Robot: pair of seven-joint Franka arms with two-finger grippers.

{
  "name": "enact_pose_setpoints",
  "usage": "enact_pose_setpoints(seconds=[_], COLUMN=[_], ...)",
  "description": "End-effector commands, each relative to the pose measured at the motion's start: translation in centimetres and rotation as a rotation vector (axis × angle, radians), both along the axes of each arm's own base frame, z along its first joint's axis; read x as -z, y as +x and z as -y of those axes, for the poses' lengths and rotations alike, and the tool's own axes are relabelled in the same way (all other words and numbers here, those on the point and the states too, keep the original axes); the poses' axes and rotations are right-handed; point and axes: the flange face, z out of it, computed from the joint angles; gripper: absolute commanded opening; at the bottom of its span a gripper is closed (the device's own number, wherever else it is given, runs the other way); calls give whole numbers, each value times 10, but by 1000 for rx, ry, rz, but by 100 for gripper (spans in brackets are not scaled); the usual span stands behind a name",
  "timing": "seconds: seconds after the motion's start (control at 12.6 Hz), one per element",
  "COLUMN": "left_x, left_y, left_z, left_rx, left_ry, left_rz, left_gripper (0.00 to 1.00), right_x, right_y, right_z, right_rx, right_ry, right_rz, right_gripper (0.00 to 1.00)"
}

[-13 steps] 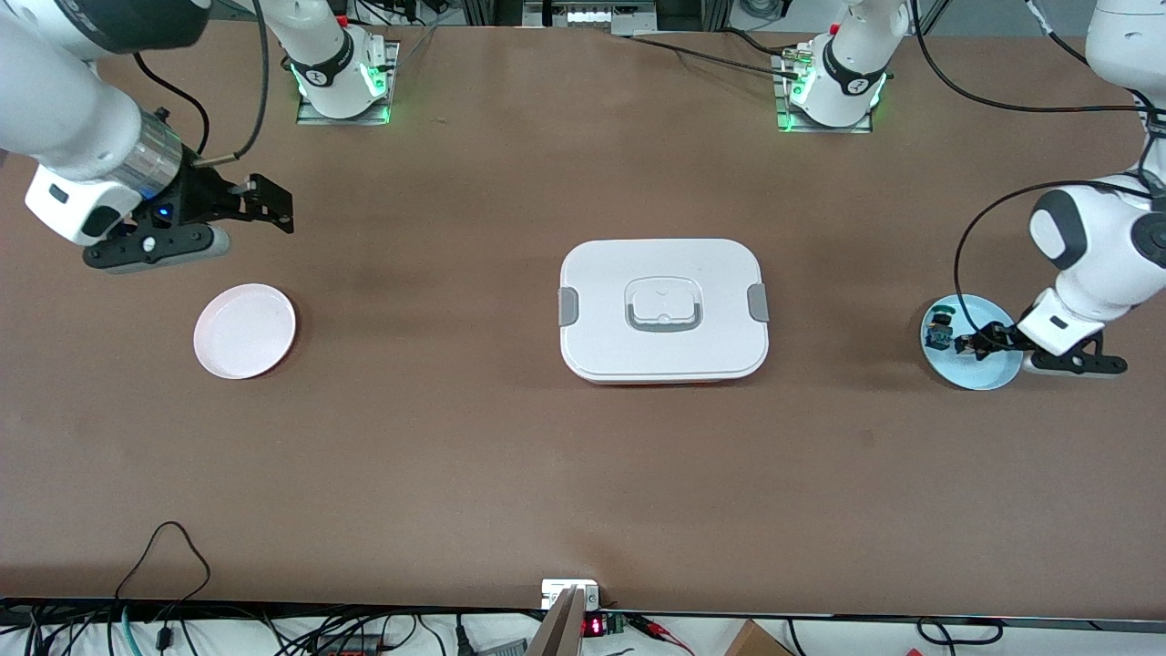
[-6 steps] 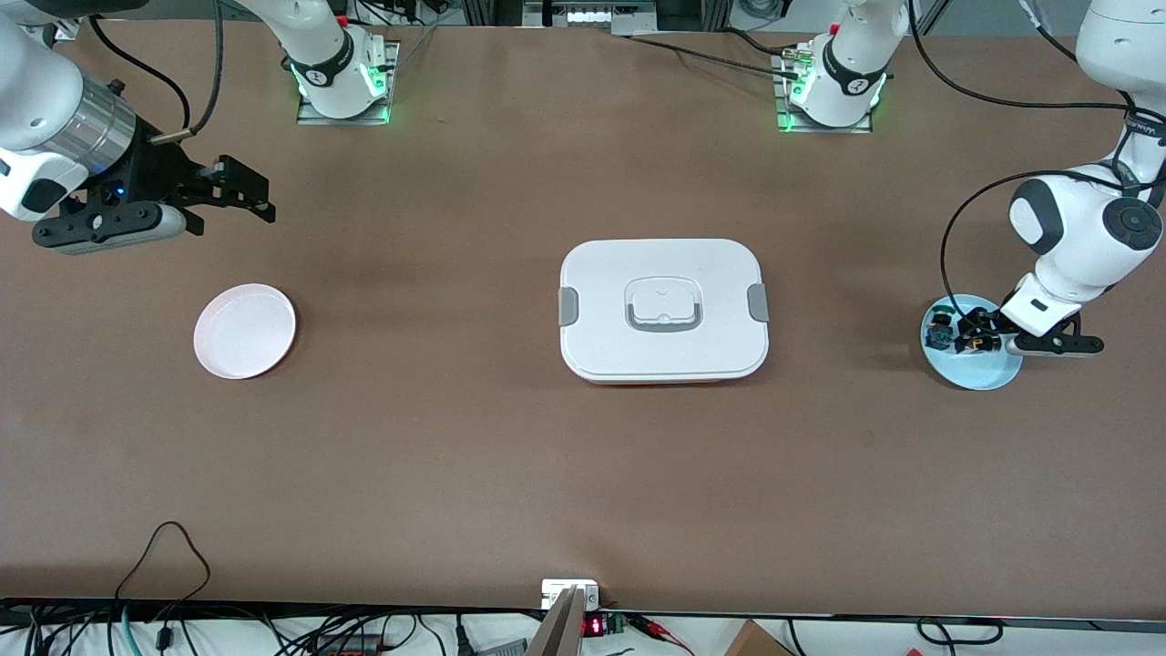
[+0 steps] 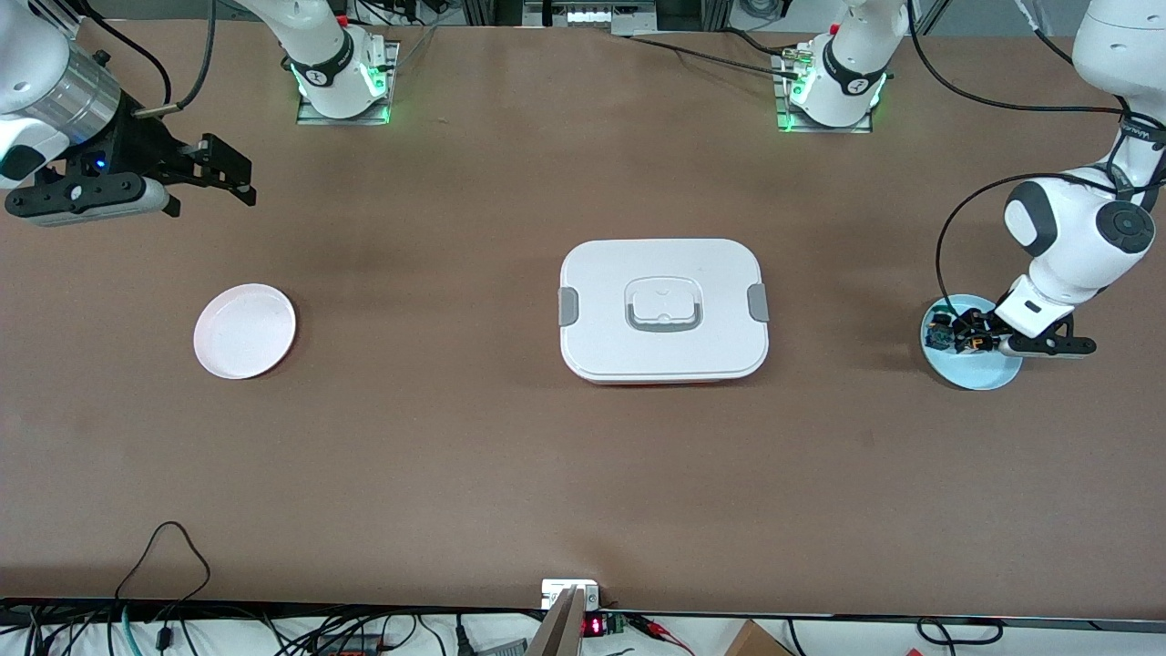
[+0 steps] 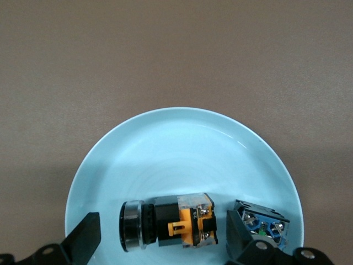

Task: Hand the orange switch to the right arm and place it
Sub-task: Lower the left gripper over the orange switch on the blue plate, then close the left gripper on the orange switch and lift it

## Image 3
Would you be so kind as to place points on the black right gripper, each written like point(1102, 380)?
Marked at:
point(137, 146)

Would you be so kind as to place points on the light blue round plate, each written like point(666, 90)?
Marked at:
point(975, 374)

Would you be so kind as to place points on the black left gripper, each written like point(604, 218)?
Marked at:
point(973, 324)

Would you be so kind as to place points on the black power strip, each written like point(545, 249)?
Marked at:
point(351, 645)

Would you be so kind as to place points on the grey metal camera post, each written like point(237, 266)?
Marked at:
point(557, 633)

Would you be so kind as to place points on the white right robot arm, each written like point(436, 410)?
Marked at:
point(27, 55)

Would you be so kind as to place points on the red clip lead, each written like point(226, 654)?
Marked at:
point(658, 630)

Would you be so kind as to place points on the black green push switch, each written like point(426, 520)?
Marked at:
point(941, 316)

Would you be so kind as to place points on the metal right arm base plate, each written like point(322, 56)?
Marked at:
point(314, 117)

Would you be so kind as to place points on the white lunch box grey clips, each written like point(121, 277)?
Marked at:
point(665, 273)

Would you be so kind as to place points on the pink round plate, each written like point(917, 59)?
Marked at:
point(244, 332)

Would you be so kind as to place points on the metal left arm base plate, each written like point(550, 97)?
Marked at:
point(820, 129)

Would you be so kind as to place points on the red digit display module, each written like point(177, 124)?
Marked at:
point(594, 626)

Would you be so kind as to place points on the small white socket box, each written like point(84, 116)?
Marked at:
point(556, 589)

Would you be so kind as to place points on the brown cardboard box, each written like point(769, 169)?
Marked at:
point(756, 642)

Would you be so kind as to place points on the grey equipment box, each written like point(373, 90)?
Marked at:
point(588, 13)

